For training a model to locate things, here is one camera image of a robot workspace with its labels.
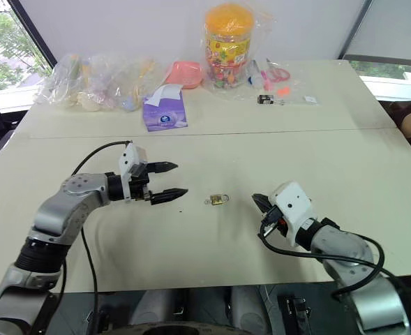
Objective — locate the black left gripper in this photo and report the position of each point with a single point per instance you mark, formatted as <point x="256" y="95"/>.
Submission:
<point x="140" y="183"/>

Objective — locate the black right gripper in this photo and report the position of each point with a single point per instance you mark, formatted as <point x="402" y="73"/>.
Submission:
<point x="274" y="221"/>

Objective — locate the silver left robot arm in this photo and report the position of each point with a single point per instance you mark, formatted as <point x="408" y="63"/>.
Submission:
<point x="69" y="206"/>

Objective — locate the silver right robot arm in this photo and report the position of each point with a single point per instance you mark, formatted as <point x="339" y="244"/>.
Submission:
<point x="351" y="251"/>

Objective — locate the small brass padlock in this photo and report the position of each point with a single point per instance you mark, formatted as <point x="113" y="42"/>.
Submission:
<point x="219" y="200"/>

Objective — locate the purple tissue pack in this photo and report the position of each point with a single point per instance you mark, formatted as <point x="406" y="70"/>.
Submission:
<point x="165" y="111"/>

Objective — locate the small black box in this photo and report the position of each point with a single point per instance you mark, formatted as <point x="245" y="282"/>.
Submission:
<point x="265" y="99"/>

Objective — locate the pink plastic bowl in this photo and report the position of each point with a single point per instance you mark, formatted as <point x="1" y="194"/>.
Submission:
<point x="186" y="73"/>

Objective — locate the clear bag with pastel items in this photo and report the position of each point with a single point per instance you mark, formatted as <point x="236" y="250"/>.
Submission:
<point x="118" y="80"/>

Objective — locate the orange clips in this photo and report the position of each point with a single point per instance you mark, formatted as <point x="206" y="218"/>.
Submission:
<point x="283" y="91"/>

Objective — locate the grey rounded robot body shells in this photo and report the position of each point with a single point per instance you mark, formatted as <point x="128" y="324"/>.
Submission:
<point x="205" y="307"/>

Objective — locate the clear bag with green item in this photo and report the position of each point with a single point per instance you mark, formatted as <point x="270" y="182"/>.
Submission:
<point x="63" y="82"/>

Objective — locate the candy jar with orange lid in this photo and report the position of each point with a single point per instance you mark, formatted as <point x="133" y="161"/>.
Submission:
<point x="227" y="45"/>

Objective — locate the clear bag around candy jar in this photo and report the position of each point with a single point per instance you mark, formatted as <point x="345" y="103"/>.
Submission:
<point x="261" y="45"/>

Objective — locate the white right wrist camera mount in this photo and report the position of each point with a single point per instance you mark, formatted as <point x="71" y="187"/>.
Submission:
<point x="294" y="206"/>

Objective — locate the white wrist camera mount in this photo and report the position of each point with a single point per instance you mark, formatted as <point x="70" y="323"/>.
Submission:
<point x="294" y="206"/>
<point x="130" y="157"/>

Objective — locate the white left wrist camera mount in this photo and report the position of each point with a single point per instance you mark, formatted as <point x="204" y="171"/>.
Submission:
<point x="130" y="157"/>

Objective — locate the black bracket under table edge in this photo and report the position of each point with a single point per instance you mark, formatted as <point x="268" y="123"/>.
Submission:
<point x="296" y="314"/>

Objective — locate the black window frame bar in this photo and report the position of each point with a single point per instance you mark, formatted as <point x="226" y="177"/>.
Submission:
<point x="34" y="33"/>

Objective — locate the grey window frame bar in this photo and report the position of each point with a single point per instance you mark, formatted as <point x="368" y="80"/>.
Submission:
<point x="355" y="28"/>

